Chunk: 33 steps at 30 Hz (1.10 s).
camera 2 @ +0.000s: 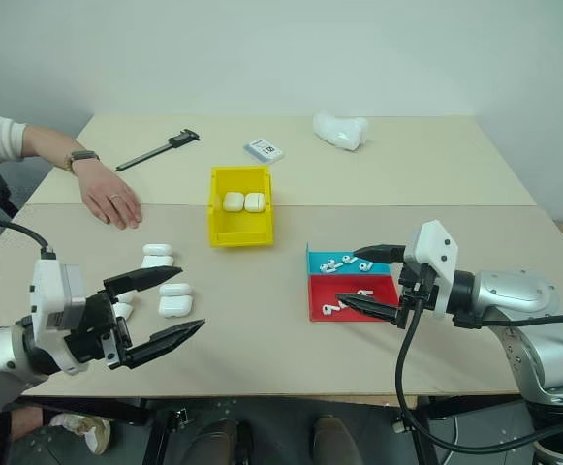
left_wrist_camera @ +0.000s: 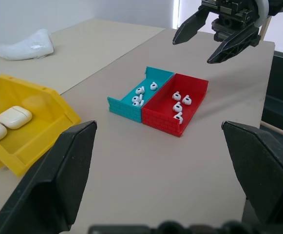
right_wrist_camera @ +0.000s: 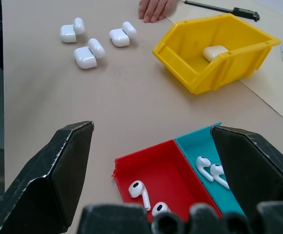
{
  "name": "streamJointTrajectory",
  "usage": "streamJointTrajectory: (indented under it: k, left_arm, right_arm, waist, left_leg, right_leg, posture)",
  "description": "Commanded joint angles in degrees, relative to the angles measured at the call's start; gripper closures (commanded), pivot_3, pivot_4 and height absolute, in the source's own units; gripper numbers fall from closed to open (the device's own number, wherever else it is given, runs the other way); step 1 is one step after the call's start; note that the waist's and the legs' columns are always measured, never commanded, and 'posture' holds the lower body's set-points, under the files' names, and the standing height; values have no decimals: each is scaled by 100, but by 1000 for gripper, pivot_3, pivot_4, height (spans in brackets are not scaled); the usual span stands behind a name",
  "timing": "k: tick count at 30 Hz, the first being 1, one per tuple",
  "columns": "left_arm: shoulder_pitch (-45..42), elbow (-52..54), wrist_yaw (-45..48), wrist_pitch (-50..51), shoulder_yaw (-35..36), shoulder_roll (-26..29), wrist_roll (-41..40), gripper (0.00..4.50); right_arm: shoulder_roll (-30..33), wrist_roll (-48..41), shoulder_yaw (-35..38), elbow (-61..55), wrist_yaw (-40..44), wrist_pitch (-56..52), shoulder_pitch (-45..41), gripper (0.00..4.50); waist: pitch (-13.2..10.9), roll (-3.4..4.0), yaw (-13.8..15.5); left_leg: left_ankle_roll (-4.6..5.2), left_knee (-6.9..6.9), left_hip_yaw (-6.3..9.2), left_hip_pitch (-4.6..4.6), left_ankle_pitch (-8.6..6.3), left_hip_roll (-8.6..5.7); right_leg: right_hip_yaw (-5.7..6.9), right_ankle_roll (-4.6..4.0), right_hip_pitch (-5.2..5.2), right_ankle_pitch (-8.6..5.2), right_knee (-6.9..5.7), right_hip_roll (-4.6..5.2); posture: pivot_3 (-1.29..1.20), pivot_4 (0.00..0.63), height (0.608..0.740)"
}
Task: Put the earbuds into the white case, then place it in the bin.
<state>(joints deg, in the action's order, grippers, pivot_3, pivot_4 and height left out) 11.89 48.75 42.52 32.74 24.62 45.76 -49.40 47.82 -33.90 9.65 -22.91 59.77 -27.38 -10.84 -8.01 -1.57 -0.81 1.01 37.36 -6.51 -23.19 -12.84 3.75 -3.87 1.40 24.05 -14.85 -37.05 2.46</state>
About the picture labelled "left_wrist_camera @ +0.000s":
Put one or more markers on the white earbud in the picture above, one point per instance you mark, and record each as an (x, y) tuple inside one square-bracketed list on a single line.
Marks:
[(137, 104), (187, 99), (139, 91), (176, 96), (136, 98), (153, 86), (177, 107), (179, 118)]

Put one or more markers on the yellow plastic bin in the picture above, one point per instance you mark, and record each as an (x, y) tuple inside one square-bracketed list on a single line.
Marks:
[(31, 117)]

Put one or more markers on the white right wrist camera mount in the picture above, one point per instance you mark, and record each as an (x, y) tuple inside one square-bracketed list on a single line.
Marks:
[(261, 12)]

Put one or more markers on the light wooden rod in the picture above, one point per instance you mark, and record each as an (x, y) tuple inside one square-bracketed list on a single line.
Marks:
[(265, 26), (280, 131)]

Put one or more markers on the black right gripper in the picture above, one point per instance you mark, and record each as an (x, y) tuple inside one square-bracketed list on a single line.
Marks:
[(233, 12)]

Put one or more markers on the teal brick-pattern tray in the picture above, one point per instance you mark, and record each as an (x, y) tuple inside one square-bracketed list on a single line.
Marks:
[(134, 102)]

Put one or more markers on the dark grey crate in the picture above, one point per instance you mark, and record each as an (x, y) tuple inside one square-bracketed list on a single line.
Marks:
[(281, 97)]

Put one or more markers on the red brick-pattern tray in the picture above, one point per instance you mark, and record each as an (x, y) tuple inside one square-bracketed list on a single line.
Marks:
[(165, 112)]

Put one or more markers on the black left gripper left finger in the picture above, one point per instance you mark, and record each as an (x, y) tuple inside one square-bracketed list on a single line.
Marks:
[(48, 185)]

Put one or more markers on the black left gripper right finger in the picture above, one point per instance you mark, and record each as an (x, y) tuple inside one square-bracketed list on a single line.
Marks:
[(265, 170)]

